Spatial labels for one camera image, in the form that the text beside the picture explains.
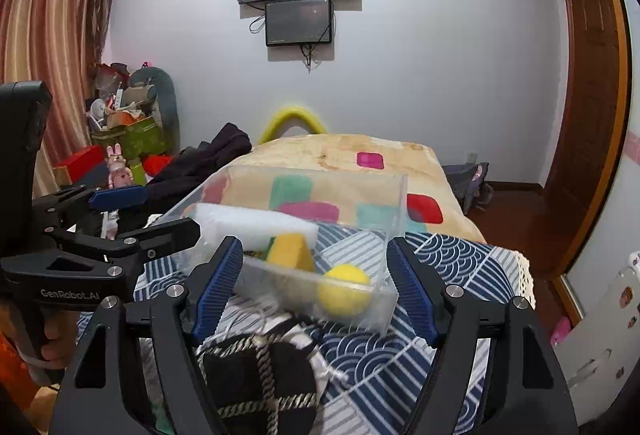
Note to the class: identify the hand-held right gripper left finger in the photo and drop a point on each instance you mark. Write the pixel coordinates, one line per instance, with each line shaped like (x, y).
(216, 295)

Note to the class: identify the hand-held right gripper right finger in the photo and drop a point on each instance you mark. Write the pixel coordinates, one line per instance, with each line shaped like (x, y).
(412, 292)

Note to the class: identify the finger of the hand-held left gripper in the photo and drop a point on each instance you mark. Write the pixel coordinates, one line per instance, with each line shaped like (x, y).
(120, 198)
(170, 235)

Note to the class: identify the yellow foam ball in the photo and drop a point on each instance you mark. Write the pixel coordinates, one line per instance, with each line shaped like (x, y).
(345, 292)

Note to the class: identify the white foam block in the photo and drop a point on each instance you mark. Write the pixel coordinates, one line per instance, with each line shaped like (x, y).
(250, 222)

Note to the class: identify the yellow wedge sponge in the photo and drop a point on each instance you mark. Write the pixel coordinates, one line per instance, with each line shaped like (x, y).
(291, 254)

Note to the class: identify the clear plastic box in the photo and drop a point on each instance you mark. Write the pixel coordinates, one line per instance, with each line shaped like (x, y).
(305, 187)

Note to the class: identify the person's left hand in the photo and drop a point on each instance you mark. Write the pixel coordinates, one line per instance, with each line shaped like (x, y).
(57, 340)

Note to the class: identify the pink rabbit figure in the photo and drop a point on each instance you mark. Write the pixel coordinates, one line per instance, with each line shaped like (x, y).
(119, 167)

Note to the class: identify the red box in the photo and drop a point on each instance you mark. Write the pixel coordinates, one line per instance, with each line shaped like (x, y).
(80, 162)

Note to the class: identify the green cardboard box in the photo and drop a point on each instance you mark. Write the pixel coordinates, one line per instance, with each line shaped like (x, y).
(140, 137)

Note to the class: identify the dark clothing pile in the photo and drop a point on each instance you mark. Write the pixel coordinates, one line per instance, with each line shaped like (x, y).
(200, 165)

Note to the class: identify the blue wave-patterned cloth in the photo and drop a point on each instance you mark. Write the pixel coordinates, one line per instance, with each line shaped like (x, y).
(385, 365)

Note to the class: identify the clutter of household odds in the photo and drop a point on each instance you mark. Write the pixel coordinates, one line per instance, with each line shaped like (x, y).
(117, 100)

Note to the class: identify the grey plush cushion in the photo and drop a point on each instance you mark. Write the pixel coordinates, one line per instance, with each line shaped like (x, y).
(167, 100)

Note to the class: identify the white lace cloth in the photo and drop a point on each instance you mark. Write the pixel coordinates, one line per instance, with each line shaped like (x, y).
(522, 280)

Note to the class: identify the dark backpack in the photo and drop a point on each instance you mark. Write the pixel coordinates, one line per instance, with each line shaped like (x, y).
(467, 187)

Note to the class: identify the striped brown curtain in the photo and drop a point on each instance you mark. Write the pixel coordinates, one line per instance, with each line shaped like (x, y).
(50, 15)

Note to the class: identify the pink toy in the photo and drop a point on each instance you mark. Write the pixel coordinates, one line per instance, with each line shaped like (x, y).
(560, 332)

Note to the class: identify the beige blanket with coloured squares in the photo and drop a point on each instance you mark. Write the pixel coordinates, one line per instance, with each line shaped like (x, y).
(325, 150)

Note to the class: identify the yellow curved pillow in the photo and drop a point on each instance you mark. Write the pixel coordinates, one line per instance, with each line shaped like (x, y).
(292, 112)

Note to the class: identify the white board with stickers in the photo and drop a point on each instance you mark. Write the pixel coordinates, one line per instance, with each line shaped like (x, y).
(600, 325)

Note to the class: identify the wooden door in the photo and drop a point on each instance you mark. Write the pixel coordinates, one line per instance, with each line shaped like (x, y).
(590, 90)

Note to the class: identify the small black wall monitor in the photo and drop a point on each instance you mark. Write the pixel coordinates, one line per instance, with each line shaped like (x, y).
(299, 22)

